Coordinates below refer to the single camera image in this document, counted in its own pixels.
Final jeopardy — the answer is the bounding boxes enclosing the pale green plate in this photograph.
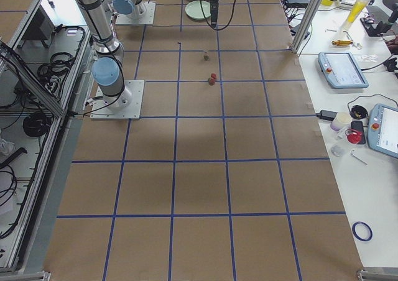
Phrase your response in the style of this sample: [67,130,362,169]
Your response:
[185,1,211,21]

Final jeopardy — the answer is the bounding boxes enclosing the upper teach pendant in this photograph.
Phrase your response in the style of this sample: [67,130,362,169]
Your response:
[318,52,369,89]

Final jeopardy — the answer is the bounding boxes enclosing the teach pendant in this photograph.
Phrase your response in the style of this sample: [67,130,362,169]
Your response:
[367,104,398,158]
[318,52,369,89]

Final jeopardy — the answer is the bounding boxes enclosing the yellow white bottle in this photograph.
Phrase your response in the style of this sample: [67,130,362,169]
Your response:
[340,0,371,31]

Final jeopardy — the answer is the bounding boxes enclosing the black power adapter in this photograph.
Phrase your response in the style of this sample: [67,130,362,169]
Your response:
[316,110,337,121]

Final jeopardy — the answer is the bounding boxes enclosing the white purple cup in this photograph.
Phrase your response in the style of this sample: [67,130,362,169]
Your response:
[330,112,352,131]

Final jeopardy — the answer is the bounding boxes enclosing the black round dish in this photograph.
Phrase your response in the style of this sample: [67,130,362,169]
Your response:
[349,105,368,120]

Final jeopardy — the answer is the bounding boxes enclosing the black smartphone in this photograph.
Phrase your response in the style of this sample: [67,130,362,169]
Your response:
[350,121,367,145]

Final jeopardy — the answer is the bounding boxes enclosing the red round object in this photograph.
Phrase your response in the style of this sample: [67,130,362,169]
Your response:
[345,129,363,144]

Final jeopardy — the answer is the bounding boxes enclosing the silver allen key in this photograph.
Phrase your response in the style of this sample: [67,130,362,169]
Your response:
[350,150,368,165]

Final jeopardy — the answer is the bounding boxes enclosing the lower teach pendant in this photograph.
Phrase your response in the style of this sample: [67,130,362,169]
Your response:
[367,104,398,158]

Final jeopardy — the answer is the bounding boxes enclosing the blue tape roll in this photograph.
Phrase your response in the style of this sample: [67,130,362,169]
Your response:
[351,221,373,242]

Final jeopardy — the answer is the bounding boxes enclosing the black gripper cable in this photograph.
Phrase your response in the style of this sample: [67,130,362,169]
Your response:
[199,0,238,31]

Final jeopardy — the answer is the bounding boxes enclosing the aluminium frame post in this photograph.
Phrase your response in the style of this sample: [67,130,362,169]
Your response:
[291,0,322,53]

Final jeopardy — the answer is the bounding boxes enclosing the yellow handled tool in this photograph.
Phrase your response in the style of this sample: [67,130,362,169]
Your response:
[331,39,353,47]

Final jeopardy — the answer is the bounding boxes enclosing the coiled black cable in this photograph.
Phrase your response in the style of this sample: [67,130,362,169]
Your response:
[22,111,47,138]

